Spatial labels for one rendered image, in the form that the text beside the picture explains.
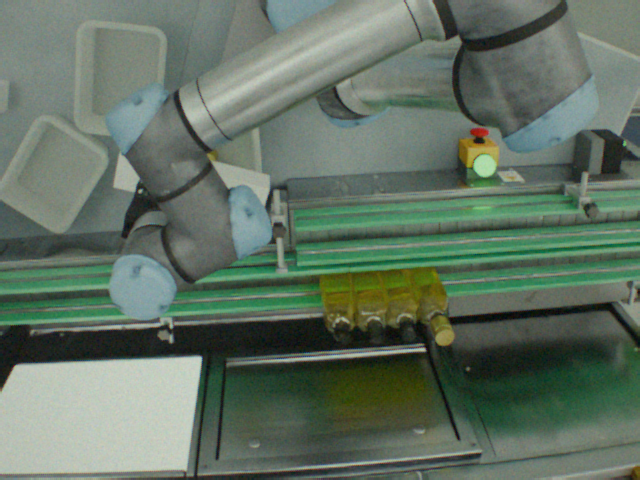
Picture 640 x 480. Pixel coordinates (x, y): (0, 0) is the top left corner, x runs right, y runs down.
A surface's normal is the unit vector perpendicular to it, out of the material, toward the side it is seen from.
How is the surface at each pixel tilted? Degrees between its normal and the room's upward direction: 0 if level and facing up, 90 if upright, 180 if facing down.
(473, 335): 90
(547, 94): 9
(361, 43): 8
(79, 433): 90
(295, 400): 90
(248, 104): 6
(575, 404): 91
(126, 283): 2
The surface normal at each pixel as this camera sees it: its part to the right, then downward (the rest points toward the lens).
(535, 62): -0.07, 0.52
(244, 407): -0.04, -0.89
